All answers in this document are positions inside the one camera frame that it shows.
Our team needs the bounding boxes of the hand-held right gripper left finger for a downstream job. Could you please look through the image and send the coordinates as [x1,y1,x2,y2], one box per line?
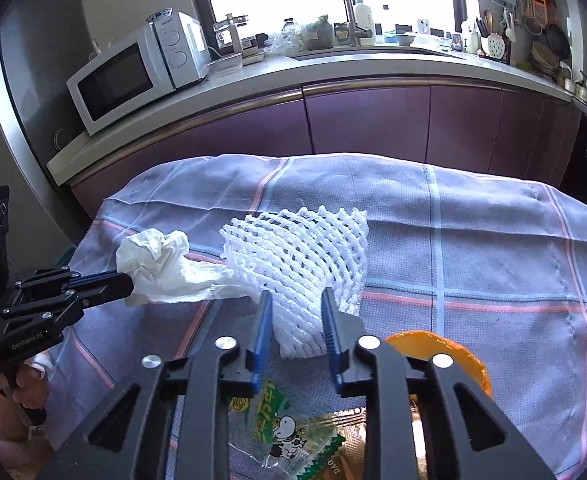
[34,289,275,480]

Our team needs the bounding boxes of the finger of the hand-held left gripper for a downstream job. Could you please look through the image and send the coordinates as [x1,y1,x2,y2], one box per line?
[0,273,135,333]
[16,266,120,292]

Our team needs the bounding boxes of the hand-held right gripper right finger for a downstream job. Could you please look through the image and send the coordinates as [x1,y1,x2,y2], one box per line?
[320,286,557,480]

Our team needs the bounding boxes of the white tissue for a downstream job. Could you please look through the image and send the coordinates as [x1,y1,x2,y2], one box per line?
[116,228,237,308]

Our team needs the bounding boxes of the white foam fruit net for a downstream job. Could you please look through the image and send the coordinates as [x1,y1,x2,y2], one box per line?
[220,205,369,361]

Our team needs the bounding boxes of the orange peel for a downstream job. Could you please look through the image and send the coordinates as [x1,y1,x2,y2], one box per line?
[383,331,493,401]

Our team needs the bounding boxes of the bronze snack bag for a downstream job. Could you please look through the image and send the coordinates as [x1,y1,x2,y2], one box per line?
[333,395,429,480]

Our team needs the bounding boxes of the person's left hand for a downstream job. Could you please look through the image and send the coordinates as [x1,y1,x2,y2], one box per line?
[0,355,54,428]

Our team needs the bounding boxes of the green snack wrapper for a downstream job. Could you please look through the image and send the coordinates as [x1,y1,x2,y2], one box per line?
[226,392,347,476]

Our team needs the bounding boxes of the grey refrigerator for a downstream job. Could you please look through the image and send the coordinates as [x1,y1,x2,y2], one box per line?
[0,0,99,246]

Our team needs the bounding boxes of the checked grey tablecloth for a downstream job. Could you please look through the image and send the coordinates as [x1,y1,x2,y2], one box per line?
[38,152,587,480]

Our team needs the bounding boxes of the white microwave oven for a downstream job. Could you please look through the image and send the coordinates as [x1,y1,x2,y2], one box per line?
[66,11,209,137]

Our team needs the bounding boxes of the purple base cabinets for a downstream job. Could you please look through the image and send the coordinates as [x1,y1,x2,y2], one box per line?
[68,82,584,221]

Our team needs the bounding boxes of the clear glass container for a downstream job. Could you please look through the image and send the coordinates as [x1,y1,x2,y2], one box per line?
[206,52,244,78]

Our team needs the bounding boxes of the white kitchen countertop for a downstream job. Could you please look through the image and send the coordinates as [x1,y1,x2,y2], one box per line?
[46,42,574,186]

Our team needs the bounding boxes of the glass kettle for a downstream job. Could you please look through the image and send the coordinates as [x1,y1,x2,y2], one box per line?
[214,12,249,53]

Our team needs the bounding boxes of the clear plastic bag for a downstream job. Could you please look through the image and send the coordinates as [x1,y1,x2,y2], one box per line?
[264,30,299,53]

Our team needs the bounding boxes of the white soap bottle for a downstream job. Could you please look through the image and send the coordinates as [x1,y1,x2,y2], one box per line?
[353,0,375,31]

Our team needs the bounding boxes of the steel kitchen faucet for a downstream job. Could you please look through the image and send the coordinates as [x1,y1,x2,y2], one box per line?
[326,0,374,46]

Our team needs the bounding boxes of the wicker basket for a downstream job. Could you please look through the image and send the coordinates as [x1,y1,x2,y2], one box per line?
[531,40,559,73]

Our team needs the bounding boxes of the hanging black frying pan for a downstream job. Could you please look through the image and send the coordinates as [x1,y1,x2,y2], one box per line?
[546,22,571,58]

